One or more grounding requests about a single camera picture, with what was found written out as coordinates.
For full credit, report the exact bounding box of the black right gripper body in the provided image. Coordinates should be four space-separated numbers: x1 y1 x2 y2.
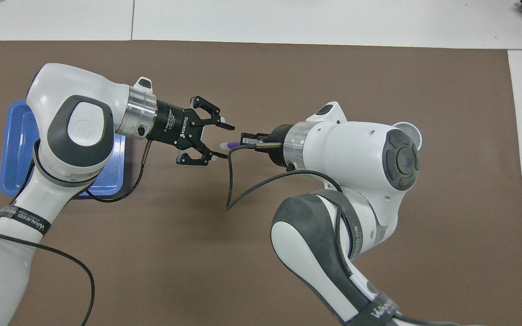
266 125 294 167

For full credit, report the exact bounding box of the brown table mat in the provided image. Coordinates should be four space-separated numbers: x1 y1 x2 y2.
0 40 522 326

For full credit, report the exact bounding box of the blue plastic tray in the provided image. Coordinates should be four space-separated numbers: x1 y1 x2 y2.
0 101 126 196

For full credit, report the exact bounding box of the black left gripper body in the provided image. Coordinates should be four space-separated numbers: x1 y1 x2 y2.
147 101 205 151

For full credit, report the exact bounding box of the translucent plastic cup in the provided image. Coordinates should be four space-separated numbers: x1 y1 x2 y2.
392 121 423 152

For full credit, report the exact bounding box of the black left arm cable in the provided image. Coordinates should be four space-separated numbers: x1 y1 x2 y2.
0 139 150 326

